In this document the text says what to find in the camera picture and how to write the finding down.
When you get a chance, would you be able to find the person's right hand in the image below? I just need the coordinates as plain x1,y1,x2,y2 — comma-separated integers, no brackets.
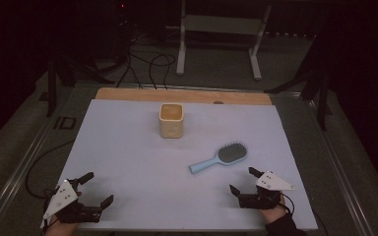
258,196,290,225

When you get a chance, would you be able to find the black tripod stand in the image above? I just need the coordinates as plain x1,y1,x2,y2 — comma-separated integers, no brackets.
44,53,116,118
263,30,333,132

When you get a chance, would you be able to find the white table mat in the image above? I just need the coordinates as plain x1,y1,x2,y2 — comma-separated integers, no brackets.
39,98,319,232

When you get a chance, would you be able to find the black rectangular bracket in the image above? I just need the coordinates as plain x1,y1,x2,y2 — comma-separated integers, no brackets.
52,115,78,131

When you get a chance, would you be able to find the person's left hand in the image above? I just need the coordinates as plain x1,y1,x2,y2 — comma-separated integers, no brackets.
44,191,83,236

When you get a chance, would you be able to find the light blue hairbrush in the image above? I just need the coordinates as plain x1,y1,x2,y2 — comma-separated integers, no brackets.
188,141,249,175

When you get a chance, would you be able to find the wooden table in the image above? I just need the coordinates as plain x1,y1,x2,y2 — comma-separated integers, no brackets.
94,87,273,106

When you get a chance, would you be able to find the black floor cable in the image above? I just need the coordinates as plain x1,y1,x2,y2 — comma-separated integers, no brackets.
25,140,76,201

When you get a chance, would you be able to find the square wooden cup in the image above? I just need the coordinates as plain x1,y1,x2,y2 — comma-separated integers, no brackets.
158,102,185,140

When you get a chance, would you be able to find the black cable bundle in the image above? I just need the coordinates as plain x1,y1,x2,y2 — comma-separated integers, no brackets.
115,32,146,89

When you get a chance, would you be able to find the dark device with red light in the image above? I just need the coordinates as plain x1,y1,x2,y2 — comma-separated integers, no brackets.
110,0,136,67

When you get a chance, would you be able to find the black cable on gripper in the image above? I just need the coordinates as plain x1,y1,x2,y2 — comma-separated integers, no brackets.
279,192,297,214

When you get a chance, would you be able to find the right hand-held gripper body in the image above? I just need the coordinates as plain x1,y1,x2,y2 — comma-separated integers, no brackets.
238,170,295,210

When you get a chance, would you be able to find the white metal stand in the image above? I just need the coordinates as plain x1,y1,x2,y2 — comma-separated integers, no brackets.
175,0,273,82

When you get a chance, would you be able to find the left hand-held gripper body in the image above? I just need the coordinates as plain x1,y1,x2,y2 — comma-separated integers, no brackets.
39,179,103,229

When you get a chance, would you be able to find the black looped cable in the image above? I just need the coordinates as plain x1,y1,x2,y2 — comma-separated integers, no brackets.
148,53,177,90

